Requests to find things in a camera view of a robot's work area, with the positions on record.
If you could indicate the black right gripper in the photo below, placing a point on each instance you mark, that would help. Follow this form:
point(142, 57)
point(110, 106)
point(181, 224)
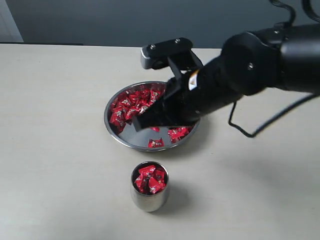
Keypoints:
point(183, 103)

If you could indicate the red candy left edge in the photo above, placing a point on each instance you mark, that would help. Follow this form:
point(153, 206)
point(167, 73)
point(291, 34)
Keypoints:
point(117, 119)

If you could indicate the round stainless steel plate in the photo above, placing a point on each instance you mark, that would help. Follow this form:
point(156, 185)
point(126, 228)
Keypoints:
point(133, 100)

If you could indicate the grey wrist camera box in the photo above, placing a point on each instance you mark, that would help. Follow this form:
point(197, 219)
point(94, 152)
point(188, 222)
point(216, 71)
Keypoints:
point(156, 55)

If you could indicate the red candy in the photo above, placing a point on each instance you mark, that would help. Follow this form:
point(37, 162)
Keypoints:
point(156, 143)
point(176, 134)

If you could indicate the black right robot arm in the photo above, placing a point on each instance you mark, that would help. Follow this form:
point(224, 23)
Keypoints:
point(283, 58)

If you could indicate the red candy front centre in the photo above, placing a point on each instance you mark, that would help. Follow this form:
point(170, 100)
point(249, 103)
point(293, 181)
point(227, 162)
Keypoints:
point(156, 143)

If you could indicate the red candy front right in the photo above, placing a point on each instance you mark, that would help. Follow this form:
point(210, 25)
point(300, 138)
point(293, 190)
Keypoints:
point(176, 134)

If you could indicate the stainless steel cup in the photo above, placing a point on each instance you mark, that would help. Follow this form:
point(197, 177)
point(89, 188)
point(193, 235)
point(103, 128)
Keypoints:
point(158, 185)

